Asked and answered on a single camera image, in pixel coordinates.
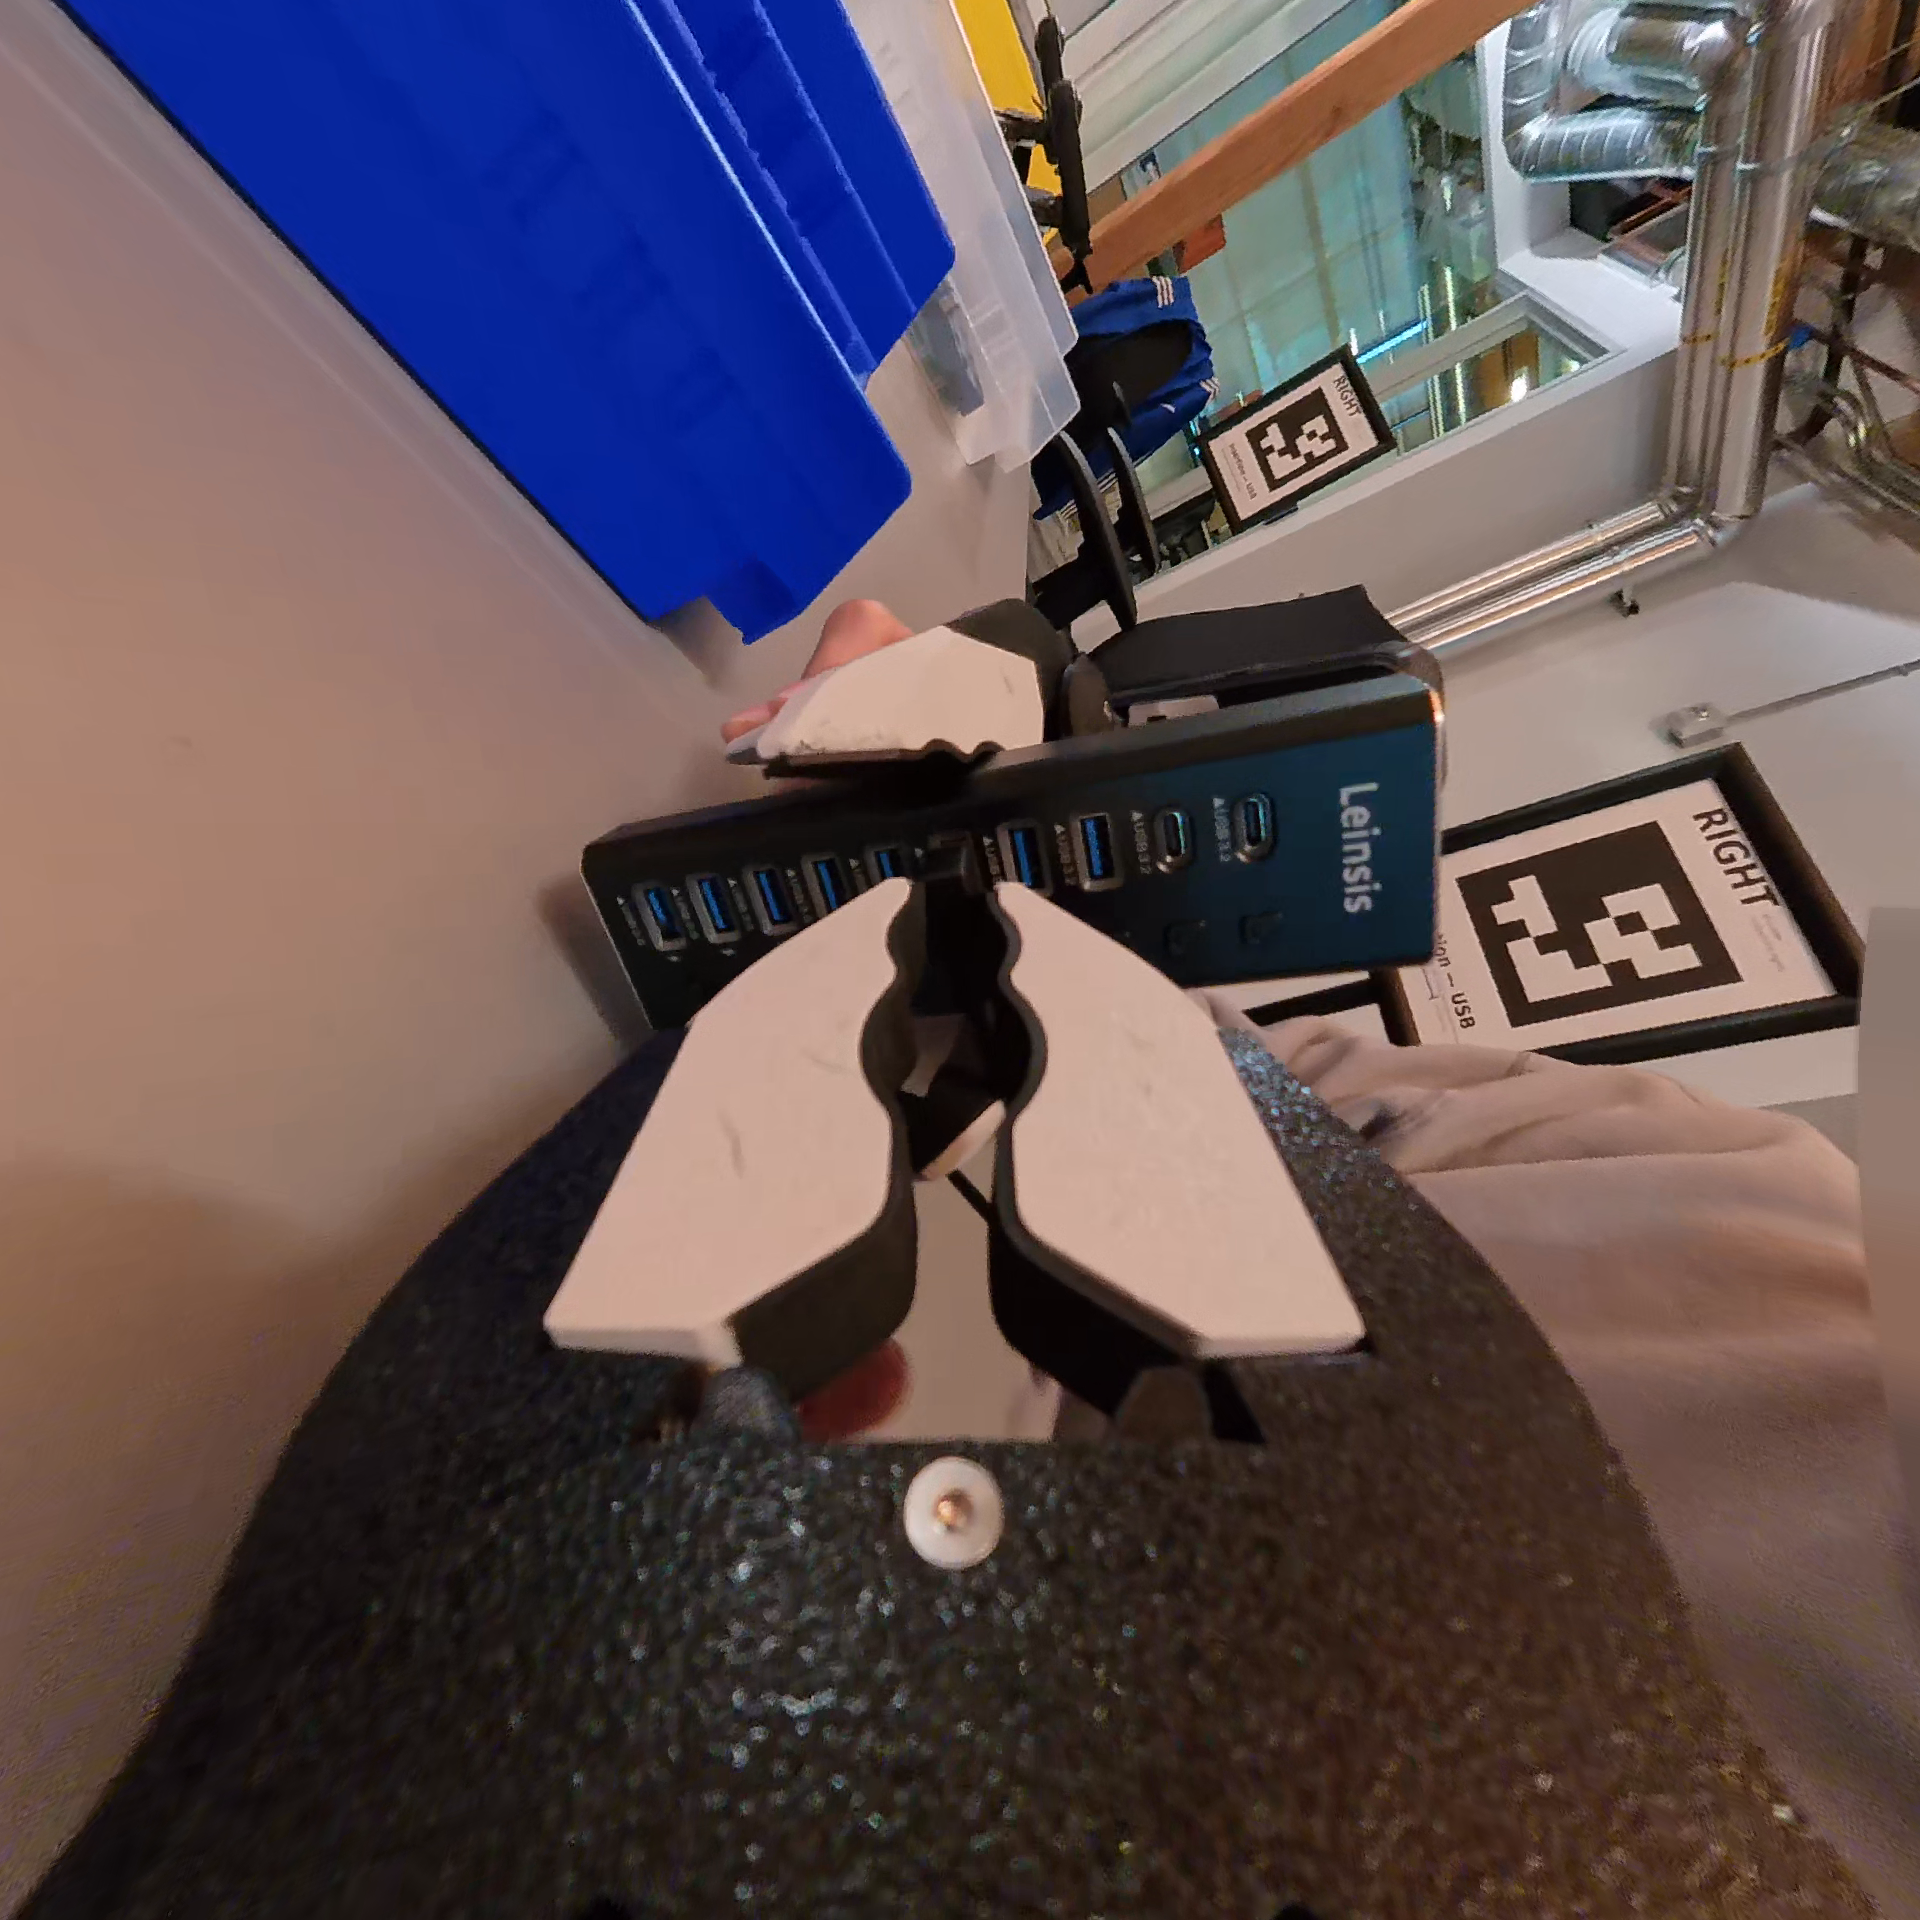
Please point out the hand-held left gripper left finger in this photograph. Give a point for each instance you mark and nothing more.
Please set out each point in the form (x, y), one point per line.
(720, 1170)

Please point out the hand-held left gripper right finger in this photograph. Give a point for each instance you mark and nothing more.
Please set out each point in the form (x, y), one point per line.
(1170, 1170)

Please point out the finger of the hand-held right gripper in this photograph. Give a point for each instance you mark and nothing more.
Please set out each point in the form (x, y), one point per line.
(900, 699)

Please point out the black usb plug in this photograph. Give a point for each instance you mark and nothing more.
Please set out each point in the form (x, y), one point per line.
(951, 868)

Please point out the dark teal usb hub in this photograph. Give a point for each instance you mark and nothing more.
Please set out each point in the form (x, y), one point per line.
(1320, 840)

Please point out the person's right forearm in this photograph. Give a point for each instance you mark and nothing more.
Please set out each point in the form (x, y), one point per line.
(1620, 1276)

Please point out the person's right hand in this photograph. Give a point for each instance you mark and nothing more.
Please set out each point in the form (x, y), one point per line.
(857, 635)

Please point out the black office chair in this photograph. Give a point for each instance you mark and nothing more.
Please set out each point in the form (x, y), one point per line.
(1105, 526)

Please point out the small framed printed tag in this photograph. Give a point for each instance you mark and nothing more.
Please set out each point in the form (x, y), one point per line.
(1298, 439)

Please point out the blue striped jacket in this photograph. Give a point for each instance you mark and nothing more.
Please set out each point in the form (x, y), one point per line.
(1148, 324)

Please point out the clear plastic bin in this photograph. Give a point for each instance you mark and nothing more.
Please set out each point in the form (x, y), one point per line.
(1005, 301)

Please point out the wooden beam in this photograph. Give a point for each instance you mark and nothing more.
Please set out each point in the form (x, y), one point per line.
(1290, 127)

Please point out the blue plastic crate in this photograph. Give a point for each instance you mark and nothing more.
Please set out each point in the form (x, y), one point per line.
(569, 272)

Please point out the silver metal pipes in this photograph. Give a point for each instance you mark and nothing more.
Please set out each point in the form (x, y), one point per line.
(1726, 301)

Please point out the yellow panel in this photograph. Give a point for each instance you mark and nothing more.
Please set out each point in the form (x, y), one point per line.
(998, 46)

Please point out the metal wall bracket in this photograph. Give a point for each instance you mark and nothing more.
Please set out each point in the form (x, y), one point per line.
(1694, 723)

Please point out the silver flexible duct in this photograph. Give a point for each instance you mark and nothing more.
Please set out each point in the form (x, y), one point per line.
(1606, 90)

